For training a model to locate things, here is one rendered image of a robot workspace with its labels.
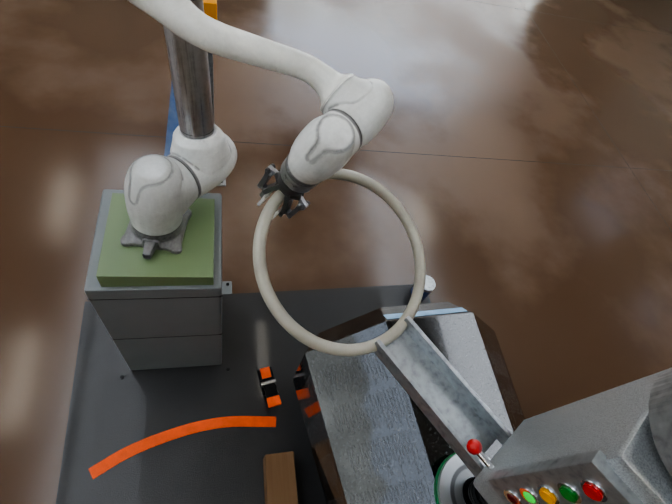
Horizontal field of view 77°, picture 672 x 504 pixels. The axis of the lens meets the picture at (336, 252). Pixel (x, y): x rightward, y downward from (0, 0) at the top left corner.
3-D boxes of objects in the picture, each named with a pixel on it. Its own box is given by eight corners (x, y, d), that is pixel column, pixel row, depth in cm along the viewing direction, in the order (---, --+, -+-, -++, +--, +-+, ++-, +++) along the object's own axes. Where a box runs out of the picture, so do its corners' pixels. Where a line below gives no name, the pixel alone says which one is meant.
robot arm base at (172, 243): (115, 256, 128) (112, 245, 124) (135, 202, 141) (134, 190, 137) (178, 265, 132) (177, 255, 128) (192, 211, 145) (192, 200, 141)
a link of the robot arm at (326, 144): (309, 198, 89) (346, 163, 95) (342, 168, 75) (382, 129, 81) (273, 159, 87) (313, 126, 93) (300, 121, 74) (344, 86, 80)
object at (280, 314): (449, 294, 123) (456, 292, 120) (318, 398, 99) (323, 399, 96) (365, 146, 121) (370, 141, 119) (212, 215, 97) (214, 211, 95)
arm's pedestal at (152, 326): (116, 383, 188) (60, 307, 123) (129, 283, 214) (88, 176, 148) (232, 375, 201) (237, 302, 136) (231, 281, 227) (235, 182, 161)
